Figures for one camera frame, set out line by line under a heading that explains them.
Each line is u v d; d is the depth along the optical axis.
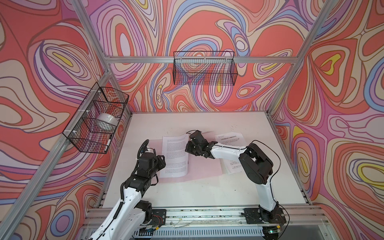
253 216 0.73
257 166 0.52
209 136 1.04
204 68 0.85
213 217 0.75
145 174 0.60
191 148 0.84
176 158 0.96
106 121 0.72
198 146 0.74
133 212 0.62
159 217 0.73
